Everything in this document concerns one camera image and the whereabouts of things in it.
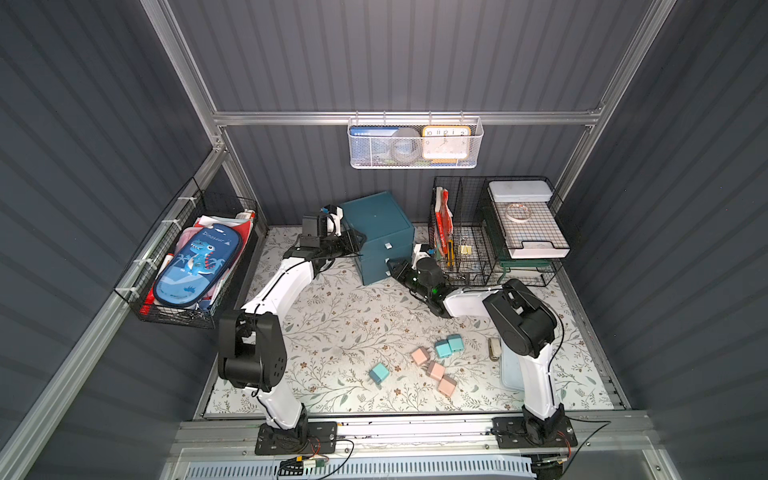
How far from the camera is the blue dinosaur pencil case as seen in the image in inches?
24.4

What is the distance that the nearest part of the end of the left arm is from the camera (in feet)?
2.19

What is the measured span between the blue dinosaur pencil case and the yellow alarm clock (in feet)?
1.96
